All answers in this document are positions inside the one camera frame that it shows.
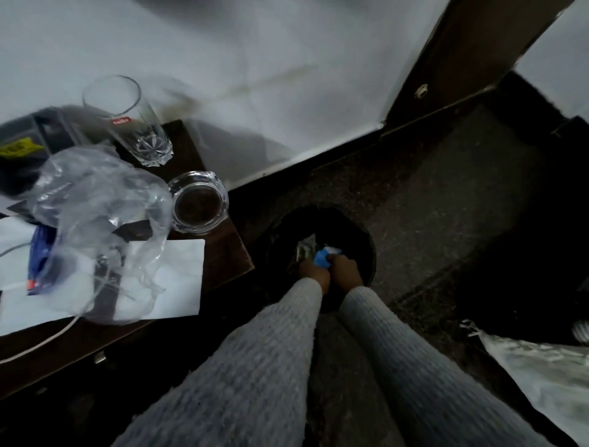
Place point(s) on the person's right hand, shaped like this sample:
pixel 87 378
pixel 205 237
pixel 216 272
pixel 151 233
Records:
pixel 346 272

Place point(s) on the dark wooden side table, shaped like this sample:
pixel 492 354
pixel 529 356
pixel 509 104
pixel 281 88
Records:
pixel 221 258

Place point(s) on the person's left hand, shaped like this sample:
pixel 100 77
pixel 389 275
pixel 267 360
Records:
pixel 315 273

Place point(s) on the clear glass ashtray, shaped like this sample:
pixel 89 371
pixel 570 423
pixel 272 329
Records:
pixel 198 202

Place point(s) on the clear crumpled plastic bag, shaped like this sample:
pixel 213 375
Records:
pixel 99 221

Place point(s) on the white paper sheet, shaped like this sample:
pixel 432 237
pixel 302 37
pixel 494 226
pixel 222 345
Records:
pixel 175 281

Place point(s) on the blue plastic wrapper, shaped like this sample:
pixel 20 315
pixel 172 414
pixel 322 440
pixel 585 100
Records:
pixel 322 258

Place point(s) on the green crumpled wrapper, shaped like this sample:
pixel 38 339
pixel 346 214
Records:
pixel 306 251

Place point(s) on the person's left fingers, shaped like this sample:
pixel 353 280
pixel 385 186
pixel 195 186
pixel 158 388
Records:
pixel 307 266

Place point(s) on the black tray with yellow label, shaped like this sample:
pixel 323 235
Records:
pixel 23 156

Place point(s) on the person's right forearm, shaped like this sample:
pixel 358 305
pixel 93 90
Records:
pixel 414 373

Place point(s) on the person's left forearm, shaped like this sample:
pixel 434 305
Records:
pixel 239 368

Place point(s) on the person's right fingers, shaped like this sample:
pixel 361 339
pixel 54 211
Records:
pixel 338 261

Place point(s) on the tall clear drinking glass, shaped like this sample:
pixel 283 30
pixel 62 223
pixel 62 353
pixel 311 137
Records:
pixel 131 122

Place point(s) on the black round waste bin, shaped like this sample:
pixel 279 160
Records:
pixel 322 248

